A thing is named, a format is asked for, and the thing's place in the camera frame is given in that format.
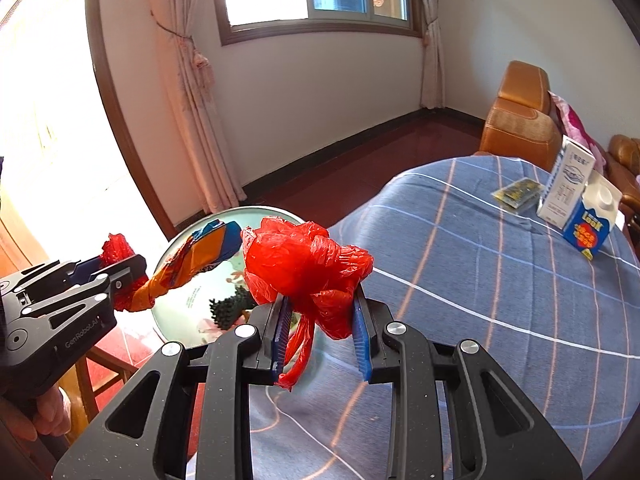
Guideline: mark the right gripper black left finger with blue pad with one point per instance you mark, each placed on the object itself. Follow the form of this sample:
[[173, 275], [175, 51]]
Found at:
[[144, 432]]

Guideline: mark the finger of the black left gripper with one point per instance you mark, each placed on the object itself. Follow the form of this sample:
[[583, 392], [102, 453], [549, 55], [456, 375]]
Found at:
[[81, 272], [62, 288]]

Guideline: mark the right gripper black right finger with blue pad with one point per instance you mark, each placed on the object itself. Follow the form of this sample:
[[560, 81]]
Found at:
[[453, 407]]

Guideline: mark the black corrugated wrapper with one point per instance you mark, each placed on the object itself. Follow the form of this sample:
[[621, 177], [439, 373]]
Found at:
[[242, 299]]

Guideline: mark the red orange blue wrapper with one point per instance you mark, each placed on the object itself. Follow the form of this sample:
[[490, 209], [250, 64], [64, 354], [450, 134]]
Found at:
[[202, 251]]

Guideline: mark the red plastic bag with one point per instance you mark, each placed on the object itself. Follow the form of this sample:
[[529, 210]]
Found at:
[[318, 276]]

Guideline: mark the teal cartoon trash bin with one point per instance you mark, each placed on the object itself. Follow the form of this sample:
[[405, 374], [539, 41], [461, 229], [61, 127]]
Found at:
[[183, 314]]

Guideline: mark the person's left hand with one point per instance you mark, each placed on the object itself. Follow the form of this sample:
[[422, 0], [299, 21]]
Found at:
[[51, 418]]

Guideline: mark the pink clear plastic bag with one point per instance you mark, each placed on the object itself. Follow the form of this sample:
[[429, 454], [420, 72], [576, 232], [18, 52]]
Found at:
[[220, 322]]

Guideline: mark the wooden stool red seat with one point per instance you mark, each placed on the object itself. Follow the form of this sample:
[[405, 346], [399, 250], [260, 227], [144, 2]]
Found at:
[[98, 377]]

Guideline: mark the blue plaid tablecloth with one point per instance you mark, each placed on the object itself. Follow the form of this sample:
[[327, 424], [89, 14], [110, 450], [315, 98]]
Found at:
[[452, 263]]

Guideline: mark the blue white Look carton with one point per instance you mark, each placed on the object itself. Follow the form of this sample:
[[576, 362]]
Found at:
[[594, 216]]

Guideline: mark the green yellow flat packet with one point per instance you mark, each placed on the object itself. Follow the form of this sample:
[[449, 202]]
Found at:
[[519, 195]]

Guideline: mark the white tall milk carton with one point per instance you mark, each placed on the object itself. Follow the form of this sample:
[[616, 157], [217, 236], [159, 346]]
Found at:
[[565, 185]]

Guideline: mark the left side pink curtain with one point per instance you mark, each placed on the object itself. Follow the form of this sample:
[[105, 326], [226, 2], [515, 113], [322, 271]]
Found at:
[[188, 80]]

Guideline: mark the brown leather armchair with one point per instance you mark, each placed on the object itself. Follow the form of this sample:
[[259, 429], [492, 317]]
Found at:
[[519, 123]]

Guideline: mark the pink white pillow on armchair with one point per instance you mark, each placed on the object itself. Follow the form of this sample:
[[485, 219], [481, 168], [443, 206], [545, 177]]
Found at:
[[575, 130]]

